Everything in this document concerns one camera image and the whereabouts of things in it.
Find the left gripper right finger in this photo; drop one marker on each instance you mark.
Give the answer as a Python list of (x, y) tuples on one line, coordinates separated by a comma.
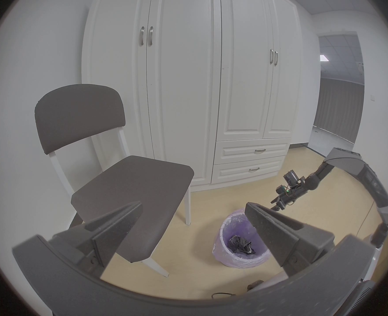
[(279, 235)]

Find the white wardrobe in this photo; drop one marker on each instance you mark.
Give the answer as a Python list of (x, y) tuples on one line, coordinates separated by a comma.
[(180, 77)]

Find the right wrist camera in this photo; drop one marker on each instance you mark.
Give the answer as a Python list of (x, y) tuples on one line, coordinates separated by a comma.
[(281, 189)]

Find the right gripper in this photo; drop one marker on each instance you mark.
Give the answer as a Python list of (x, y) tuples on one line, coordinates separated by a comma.
[(286, 200)]

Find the white trash bin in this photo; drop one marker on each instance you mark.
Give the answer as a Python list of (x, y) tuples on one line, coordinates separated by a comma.
[(222, 234)]

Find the black plastic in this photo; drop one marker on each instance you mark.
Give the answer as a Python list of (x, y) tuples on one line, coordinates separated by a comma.
[(241, 245)]

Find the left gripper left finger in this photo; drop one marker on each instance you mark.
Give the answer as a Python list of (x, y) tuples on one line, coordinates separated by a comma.
[(115, 232)]

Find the grey curtain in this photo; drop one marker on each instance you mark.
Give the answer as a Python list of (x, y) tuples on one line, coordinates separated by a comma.
[(338, 110)]

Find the white ceiling light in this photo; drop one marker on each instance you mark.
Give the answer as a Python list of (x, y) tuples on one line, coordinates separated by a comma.
[(324, 58)]

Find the white chair grey cushions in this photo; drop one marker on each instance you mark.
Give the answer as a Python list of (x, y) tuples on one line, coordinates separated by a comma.
[(131, 193)]

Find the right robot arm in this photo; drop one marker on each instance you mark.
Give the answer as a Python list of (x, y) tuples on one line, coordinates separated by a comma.
[(345, 163)]

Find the purple plastic bag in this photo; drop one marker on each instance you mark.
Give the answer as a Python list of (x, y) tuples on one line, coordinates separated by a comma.
[(235, 227)]

